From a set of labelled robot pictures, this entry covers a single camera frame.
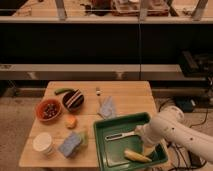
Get blue grey cloth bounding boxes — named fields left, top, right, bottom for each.
left=98, top=96, right=116, bottom=119

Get white plastic cup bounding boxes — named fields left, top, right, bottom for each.
left=33, top=132, right=53, bottom=155

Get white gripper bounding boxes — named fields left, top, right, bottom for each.
left=135, top=125, right=156, bottom=156

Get orange fruit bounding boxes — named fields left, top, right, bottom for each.
left=65, top=115, right=77, bottom=129

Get green pepper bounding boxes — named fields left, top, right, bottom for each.
left=54, top=88, right=74, bottom=95

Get wooden table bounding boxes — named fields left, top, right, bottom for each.
left=19, top=81, right=156, bottom=170

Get striped brown round ball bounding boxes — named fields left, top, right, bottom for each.
left=62, top=90, right=84, bottom=112

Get green plastic tray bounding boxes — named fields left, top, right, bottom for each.
left=93, top=112, right=168, bottom=171

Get white dish brush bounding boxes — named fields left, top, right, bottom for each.
left=105, top=126, right=141, bottom=141

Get black cables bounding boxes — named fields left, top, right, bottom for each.
left=157, top=98, right=213, bottom=171

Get blue yellow sponge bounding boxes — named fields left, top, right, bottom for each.
left=58, top=131, right=88, bottom=158

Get yellow banana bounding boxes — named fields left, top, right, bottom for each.
left=124, top=149, right=151, bottom=162

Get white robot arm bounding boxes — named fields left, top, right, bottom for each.
left=135, top=106, right=213, bottom=164

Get orange bowl with beans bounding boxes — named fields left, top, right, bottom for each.
left=35, top=99, right=62, bottom=122

